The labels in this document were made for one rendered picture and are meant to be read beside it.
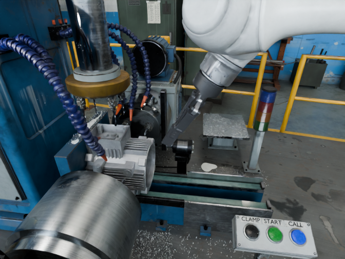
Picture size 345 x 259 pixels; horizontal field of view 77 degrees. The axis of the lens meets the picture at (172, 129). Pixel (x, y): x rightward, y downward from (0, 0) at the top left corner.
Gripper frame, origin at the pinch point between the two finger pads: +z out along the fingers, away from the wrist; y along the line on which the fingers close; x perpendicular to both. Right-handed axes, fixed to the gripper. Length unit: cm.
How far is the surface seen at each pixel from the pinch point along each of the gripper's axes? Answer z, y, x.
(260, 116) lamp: -9.5, -33.8, 33.2
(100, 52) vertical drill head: -9.6, -2.9, -27.7
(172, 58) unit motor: -2, -65, -11
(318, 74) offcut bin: -43, -407, 250
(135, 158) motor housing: 15.1, -1.0, -5.2
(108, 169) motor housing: 21.0, 2.8, -11.1
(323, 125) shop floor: 9, -245, 222
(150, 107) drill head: 9.8, -27.0, -8.8
